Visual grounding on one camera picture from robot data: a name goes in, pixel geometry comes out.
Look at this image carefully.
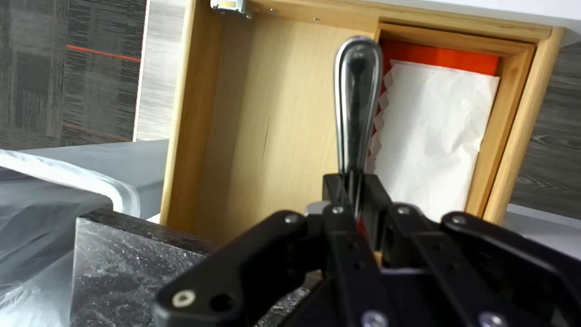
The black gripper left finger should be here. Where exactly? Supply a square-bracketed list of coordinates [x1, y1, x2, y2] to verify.
[153, 174, 377, 327]

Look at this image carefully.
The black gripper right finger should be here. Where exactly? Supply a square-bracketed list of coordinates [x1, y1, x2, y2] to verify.
[360, 174, 581, 327]

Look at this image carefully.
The open wooden drawer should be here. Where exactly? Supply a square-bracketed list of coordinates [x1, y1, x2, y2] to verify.
[161, 0, 569, 244]

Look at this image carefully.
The orange drawer liner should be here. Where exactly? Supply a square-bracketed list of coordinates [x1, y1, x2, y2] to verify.
[382, 40, 500, 75]

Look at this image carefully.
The white paper napkin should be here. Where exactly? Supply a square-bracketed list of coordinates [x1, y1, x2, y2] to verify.
[371, 60, 500, 222]

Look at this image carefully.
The white trash bin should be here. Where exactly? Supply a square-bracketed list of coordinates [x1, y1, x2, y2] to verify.
[0, 140, 168, 327]

